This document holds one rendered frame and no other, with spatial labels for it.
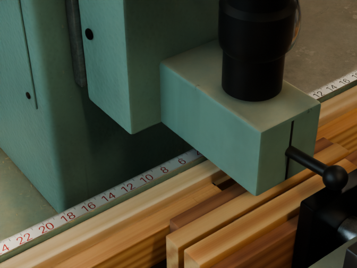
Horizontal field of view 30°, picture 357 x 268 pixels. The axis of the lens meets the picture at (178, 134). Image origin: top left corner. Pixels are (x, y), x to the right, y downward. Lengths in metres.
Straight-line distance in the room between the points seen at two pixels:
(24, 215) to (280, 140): 0.37
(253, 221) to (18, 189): 0.39
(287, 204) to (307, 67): 2.07
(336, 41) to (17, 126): 2.14
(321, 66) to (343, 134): 1.93
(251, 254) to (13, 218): 0.36
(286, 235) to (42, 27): 0.29
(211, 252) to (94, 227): 0.11
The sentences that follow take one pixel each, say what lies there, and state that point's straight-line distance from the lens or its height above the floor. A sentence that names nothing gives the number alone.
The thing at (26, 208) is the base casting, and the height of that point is 0.80.
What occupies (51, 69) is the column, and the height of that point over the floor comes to 1.00.
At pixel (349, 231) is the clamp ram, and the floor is 0.96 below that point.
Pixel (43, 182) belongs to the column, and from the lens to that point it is 0.79.
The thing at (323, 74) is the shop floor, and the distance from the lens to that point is 2.58.
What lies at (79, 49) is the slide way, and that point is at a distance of 0.65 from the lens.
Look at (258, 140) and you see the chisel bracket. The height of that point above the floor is 1.03.
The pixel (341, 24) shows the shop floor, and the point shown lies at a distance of 2.95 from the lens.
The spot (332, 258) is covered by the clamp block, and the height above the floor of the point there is 0.96.
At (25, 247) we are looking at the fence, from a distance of 0.56.
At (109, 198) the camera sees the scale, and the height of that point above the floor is 0.96.
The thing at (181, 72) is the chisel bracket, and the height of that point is 1.03.
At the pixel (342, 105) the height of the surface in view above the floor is 0.95.
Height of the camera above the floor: 1.35
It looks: 37 degrees down
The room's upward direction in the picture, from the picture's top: 1 degrees counter-clockwise
